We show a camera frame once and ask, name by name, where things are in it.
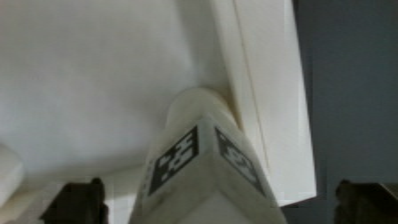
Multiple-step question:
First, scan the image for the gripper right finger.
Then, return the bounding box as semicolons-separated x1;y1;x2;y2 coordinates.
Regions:
333;179;398;224

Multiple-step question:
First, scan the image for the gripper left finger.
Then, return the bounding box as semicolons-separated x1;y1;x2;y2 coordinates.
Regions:
38;178;108;224

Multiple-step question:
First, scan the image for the white leg with marker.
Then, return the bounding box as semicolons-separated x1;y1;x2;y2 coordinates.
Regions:
127;88;287;224

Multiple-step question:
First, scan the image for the white square tabletop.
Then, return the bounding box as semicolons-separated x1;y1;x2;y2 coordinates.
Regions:
0;0;315;224

